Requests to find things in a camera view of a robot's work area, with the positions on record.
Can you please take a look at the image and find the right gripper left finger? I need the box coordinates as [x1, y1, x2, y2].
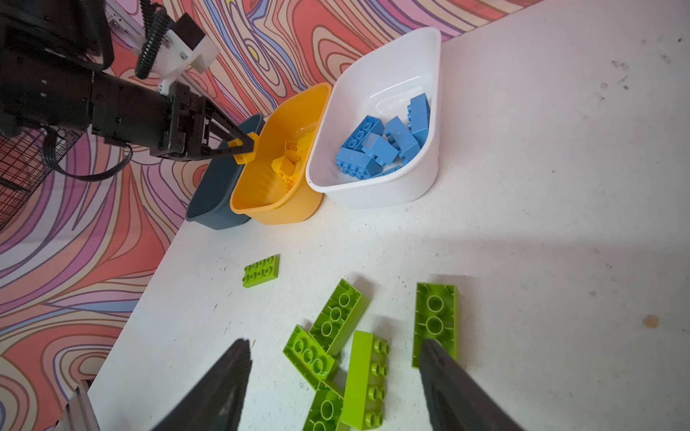
[155, 339, 252, 430]

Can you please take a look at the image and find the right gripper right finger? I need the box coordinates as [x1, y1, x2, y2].
[419, 339, 521, 431]

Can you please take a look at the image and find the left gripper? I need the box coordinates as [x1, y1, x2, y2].
[88, 13, 257, 162]

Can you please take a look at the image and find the yellow lego brick small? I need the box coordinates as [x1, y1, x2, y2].
[271, 156, 296, 181]

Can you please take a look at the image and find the green lego brick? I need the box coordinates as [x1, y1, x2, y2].
[411, 282, 461, 369]
[341, 330, 390, 430]
[303, 382, 350, 431]
[308, 278, 370, 357]

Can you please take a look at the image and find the green lego brick low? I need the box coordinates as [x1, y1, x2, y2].
[283, 325, 340, 390]

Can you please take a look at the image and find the green lego plate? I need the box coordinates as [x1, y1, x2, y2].
[242, 255, 280, 288]

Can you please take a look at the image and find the blue lego brick lone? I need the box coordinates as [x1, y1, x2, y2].
[335, 147, 383, 180]

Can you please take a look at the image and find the blue lego brick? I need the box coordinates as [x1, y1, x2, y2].
[341, 116, 385, 151]
[372, 164, 404, 178]
[385, 117, 422, 163]
[362, 133, 399, 167]
[407, 93, 431, 147]

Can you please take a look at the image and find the yellow lego brick top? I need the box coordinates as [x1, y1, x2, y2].
[227, 132, 259, 165]

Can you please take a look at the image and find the yellow lego brick mid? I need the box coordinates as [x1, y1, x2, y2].
[280, 176, 298, 193]

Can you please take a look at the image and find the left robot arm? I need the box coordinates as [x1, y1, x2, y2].
[1, 1, 256, 170]

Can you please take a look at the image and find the dark teal plastic bin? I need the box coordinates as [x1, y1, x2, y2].
[185, 112, 266, 231]

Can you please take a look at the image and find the yellow plastic bin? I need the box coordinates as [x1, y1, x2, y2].
[229, 84, 332, 224]

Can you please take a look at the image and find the green lego brick bottom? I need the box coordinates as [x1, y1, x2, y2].
[303, 382, 350, 431]

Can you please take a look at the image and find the white plastic bin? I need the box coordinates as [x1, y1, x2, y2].
[307, 27, 442, 208]

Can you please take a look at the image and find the left wire basket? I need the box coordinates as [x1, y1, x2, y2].
[1, 129, 55, 232]

